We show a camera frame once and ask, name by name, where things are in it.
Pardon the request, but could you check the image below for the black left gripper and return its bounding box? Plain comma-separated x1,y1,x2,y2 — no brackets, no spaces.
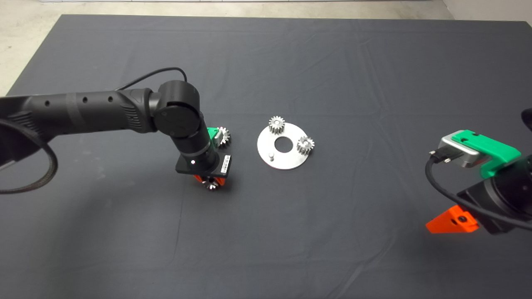
175,154,232,186

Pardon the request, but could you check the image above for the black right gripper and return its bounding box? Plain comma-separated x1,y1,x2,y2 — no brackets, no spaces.
425,179,532,235

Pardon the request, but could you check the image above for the round metal plate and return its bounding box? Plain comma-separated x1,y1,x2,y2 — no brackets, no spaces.
256,123,312,170

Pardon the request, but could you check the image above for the dark grey table cloth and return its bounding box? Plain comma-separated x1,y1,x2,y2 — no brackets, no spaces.
0,15,532,299

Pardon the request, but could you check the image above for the silver right camera box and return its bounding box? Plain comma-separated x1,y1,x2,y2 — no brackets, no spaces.
437,136,483,169

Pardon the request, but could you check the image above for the green right camera mount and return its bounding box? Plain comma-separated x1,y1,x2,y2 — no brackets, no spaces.
452,130,521,180

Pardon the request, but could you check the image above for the thin black left cable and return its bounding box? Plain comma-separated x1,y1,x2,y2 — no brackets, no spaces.
116,67,187,91

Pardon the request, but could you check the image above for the braided black left cable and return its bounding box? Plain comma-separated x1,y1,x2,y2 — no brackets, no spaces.
0,118,58,194

